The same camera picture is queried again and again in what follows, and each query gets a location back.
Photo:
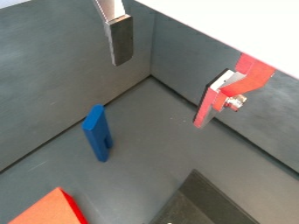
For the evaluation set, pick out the red orange shape sorter board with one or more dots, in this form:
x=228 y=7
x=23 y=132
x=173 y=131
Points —
x=57 y=208

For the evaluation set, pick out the black curved holder stand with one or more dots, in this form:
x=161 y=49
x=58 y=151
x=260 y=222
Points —
x=201 y=203

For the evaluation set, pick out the gripper red and silver right finger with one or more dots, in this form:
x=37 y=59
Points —
x=225 y=91

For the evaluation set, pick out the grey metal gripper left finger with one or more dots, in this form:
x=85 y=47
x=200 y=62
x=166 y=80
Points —
x=119 y=29

